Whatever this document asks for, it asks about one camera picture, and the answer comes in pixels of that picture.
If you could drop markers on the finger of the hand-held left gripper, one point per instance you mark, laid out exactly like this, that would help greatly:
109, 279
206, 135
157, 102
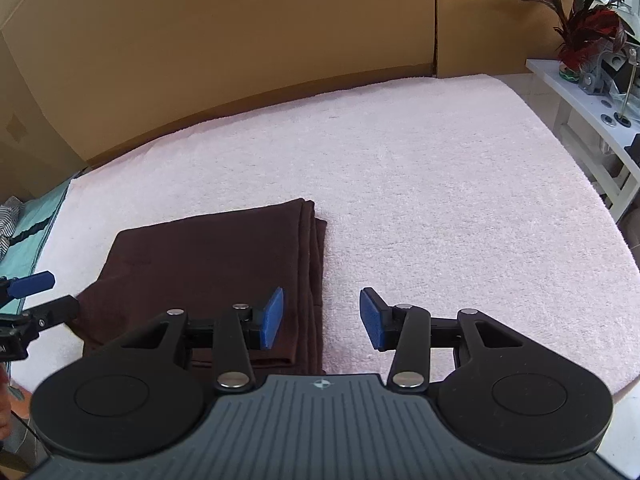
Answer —
55, 312
30, 284

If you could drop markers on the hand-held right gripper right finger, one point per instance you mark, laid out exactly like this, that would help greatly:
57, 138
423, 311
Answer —
371, 320

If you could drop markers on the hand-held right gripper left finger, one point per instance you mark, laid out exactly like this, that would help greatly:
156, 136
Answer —
272, 320

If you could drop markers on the dark brown sweater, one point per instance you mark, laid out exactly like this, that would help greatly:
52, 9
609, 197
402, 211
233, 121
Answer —
200, 260

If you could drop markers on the person's left hand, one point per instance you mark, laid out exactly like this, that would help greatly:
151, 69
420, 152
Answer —
4, 405

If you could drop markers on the teal cloth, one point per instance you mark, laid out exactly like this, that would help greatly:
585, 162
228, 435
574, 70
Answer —
35, 230

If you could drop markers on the striped cloth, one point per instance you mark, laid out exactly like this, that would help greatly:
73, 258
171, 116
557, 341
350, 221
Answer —
7, 225

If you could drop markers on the brown cardboard panel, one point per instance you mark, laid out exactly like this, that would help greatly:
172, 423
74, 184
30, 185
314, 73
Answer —
225, 20
490, 20
30, 125

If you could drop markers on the white desk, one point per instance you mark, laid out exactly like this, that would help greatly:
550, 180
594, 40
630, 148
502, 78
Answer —
560, 80

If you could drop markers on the grey metal stand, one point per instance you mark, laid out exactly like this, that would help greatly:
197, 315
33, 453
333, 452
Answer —
595, 80

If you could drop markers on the red-leaved plant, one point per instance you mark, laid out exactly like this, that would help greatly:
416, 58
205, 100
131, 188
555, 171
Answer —
590, 25

